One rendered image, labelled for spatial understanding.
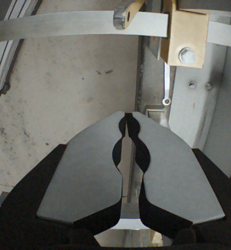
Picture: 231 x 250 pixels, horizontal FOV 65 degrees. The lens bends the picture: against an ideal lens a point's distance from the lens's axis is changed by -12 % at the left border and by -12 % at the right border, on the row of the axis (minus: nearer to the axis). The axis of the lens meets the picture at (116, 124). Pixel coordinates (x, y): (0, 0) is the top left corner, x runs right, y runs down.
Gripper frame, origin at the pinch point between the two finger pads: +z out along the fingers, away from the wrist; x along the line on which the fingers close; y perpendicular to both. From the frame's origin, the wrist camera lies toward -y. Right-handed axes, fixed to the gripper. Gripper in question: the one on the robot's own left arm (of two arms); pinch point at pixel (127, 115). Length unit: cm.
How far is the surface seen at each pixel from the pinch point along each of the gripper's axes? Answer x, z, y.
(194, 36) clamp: 8.5, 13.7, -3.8
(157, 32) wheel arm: 4.0, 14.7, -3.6
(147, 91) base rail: 6.0, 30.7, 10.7
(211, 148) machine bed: 28, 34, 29
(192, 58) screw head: 8.2, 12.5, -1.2
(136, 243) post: 9, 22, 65
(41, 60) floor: -44, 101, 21
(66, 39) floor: -29, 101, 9
